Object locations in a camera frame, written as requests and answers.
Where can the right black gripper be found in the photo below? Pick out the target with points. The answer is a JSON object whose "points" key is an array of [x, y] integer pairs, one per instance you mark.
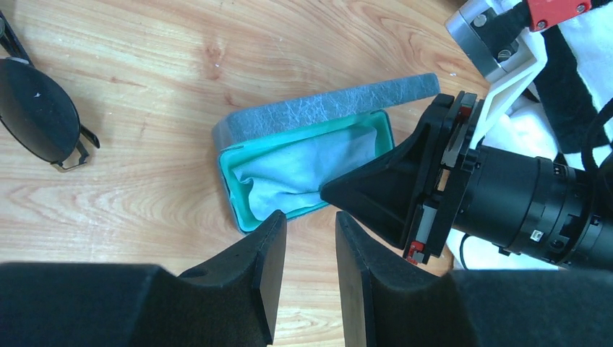
{"points": [[435, 181]]}

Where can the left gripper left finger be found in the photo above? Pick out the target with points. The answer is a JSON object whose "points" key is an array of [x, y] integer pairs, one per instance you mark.
{"points": [[229, 300]]}

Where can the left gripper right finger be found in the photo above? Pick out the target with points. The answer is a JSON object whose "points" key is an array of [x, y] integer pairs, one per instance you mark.
{"points": [[387, 301]]}

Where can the light blue cleaning cloth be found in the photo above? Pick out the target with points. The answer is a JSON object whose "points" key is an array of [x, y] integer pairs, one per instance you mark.
{"points": [[291, 177]]}

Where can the grey glasses case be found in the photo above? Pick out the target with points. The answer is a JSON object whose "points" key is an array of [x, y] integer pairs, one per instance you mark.
{"points": [[249, 133]]}

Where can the black sunglasses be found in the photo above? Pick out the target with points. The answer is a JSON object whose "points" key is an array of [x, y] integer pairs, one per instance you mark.
{"points": [[37, 111]]}

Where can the black white checkered pillow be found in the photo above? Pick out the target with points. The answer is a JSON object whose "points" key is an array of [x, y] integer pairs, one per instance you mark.
{"points": [[576, 83]]}

